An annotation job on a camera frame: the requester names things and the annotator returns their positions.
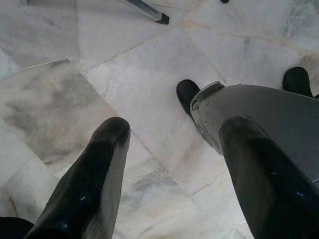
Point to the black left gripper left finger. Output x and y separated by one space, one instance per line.
87 186

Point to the black robot right foot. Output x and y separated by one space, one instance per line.
296 82

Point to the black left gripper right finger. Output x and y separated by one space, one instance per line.
269 186

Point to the silver metal clothes rack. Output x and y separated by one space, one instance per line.
149 12

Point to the black robot foot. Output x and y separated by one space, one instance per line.
185 92
296 82

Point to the black robot left foot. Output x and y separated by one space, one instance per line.
185 92

